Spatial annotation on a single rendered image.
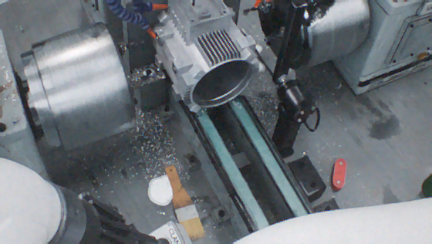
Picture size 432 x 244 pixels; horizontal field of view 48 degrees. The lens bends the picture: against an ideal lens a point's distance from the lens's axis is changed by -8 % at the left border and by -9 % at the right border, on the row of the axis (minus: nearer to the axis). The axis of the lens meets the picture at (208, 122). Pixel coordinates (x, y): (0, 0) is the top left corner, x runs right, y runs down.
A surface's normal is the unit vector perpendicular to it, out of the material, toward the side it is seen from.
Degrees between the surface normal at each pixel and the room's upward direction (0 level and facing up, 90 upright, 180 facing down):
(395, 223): 30
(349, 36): 77
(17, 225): 64
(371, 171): 0
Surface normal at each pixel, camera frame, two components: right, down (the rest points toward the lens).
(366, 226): -0.37, -0.70
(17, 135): 0.43, 0.77
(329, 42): 0.43, 0.58
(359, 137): 0.07, -0.55
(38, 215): 0.92, 0.11
